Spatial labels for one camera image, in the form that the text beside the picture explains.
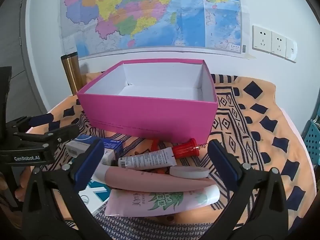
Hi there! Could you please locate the colourful wall map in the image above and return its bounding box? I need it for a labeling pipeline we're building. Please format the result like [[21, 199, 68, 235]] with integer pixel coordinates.
[[59, 0, 250, 60]]

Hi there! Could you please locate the white and teal medicine box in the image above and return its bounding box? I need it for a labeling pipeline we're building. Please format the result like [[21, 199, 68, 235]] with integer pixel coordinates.
[[79, 177, 112, 215]]

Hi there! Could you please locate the grey door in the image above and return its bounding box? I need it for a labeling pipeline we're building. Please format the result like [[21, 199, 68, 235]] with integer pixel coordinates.
[[0, 0, 48, 115]]

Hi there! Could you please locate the brown wooden tool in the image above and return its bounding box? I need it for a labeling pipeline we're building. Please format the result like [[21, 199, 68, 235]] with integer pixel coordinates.
[[157, 214, 178, 225]]

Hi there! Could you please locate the pink cardboard box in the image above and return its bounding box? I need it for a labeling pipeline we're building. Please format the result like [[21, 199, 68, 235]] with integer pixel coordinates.
[[76, 59, 218, 143]]

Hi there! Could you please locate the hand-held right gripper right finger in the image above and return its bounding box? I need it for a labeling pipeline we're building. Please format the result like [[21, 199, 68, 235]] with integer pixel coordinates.
[[207, 140, 297, 240]]

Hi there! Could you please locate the white tube with black cap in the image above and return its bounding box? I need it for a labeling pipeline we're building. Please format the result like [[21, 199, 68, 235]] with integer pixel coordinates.
[[117, 148, 177, 169]]

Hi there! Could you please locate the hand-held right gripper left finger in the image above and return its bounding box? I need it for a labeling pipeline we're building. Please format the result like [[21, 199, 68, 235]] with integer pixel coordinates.
[[21, 139, 110, 240]]

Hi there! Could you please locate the pink tube with green leaves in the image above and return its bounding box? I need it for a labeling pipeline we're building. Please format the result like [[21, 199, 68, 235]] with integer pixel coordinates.
[[104, 184, 220, 217]]

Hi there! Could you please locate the white box with blue oval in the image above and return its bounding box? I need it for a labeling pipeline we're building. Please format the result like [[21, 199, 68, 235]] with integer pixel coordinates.
[[66, 134, 100, 158]]

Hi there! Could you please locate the orange patterned blanket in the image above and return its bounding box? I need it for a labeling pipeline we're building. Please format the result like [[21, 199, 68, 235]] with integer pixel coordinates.
[[26, 71, 317, 240]]

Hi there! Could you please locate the white wall socket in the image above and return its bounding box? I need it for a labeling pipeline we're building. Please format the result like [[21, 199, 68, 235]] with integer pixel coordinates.
[[252, 25, 272, 53], [270, 31, 288, 57]]

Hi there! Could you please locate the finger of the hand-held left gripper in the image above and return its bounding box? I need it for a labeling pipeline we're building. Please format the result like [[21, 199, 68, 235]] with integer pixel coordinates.
[[6, 113, 55, 132], [14, 124, 80, 153]]

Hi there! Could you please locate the person's left hand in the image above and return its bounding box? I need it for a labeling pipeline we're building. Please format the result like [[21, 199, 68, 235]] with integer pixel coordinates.
[[14, 167, 33, 200]]

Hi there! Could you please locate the gold metal thermos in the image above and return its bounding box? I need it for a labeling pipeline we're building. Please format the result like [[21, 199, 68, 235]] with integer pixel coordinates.
[[61, 52, 83, 95]]

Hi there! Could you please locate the dusty pink tube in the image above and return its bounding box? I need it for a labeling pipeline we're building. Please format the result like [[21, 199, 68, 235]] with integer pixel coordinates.
[[92, 164, 215, 191]]

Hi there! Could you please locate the blue plastic crate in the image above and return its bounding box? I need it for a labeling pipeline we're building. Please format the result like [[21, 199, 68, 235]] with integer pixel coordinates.
[[301, 119, 320, 167]]

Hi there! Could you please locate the small blue and white box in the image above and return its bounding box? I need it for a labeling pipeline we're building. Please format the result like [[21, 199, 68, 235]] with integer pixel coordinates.
[[101, 139, 123, 165]]

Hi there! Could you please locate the person's left forearm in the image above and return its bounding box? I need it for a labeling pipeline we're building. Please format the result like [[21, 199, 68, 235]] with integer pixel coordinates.
[[0, 200, 24, 240]]

